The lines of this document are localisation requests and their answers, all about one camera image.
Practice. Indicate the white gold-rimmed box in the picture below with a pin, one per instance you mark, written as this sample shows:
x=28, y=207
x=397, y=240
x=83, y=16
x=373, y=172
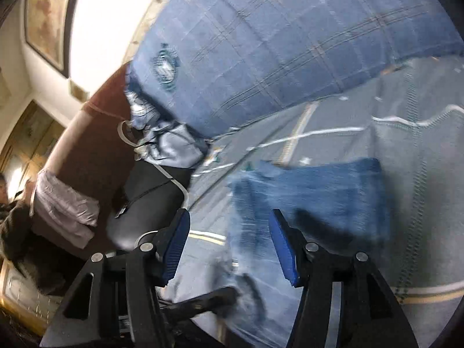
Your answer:
x=25, y=297

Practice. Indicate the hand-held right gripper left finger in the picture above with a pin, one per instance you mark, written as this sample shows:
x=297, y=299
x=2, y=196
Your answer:
x=177, y=241

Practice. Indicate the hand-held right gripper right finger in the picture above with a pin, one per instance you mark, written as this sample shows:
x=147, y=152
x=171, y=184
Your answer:
x=284, y=248

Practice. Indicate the small framed wall picture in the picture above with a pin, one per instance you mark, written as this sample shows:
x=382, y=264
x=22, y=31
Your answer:
x=79, y=91

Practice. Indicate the blue denim pants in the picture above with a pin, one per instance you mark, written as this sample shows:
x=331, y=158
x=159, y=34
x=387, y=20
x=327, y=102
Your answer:
x=326, y=195

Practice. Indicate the pale blue cloth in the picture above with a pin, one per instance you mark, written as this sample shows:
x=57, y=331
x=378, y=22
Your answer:
x=174, y=145

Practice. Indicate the large framed wall picture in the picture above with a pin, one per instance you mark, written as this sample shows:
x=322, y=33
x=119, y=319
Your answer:
x=47, y=18

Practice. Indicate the wooden door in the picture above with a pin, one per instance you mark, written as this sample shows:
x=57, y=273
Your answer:
x=32, y=137

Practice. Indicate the black leather stool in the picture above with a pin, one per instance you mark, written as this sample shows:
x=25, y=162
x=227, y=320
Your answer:
x=145, y=203

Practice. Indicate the blue plaid quilt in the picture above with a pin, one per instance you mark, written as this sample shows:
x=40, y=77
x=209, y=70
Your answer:
x=272, y=43

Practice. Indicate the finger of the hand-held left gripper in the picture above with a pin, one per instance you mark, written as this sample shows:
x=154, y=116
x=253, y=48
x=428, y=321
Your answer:
x=203, y=301

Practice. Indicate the brown padded headboard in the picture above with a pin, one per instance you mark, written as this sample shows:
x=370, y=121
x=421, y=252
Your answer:
x=90, y=145

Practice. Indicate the grey star print bedsheet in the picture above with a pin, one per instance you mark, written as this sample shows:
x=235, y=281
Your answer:
x=417, y=152

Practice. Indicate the pale pink cloth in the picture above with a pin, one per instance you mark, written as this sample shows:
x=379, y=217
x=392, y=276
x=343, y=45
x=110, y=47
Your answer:
x=65, y=206

